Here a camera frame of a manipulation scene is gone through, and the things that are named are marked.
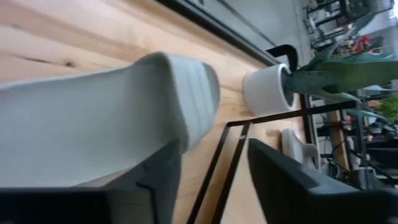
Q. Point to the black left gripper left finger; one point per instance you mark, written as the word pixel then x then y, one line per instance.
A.
pixel 149 193

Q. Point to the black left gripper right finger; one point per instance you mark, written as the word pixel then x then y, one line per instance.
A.
pixel 304 199

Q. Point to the grey rubber slide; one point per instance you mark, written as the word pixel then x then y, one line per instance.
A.
pixel 93 124
pixel 292 146

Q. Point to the black-framed wooden shoe shelf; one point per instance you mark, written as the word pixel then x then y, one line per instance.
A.
pixel 231 161

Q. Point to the white round plant pot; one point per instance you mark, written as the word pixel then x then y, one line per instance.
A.
pixel 264 90

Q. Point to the green snake plant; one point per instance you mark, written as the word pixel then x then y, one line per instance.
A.
pixel 342 77

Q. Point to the black frame bracket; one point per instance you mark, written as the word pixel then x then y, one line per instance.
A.
pixel 287 49

